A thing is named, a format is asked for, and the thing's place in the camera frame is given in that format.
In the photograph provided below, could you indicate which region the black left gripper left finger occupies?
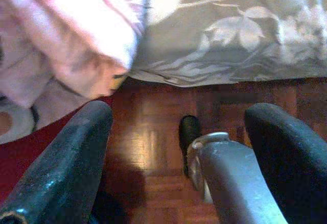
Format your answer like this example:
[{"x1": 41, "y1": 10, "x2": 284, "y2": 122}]
[{"x1": 0, "y1": 100, "x2": 113, "y2": 224}]

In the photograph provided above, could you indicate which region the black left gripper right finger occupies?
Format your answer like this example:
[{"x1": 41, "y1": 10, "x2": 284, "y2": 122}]
[{"x1": 244, "y1": 103, "x2": 327, "y2": 224}]

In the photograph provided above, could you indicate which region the red fabric-covered cushion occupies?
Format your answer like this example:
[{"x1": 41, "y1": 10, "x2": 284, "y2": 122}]
[{"x1": 0, "y1": 96, "x2": 114, "y2": 204}]

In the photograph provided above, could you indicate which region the silver black robot left leg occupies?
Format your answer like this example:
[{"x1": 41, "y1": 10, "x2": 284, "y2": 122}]
[{"x1": 178, "y1": 115, "x2": 289, "y2": 224}]

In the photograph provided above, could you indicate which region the pink cartoon print blanket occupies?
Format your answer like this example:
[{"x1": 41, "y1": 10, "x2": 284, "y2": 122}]
[{"x1": 0, "y1": 0, "x2": 148, "y2": 145}]

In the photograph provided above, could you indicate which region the grey floral bedsheet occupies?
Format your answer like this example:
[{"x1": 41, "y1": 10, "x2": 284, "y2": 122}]
[{"x1": 127, "y1": 0, "x2": 327, "y2": 88}]

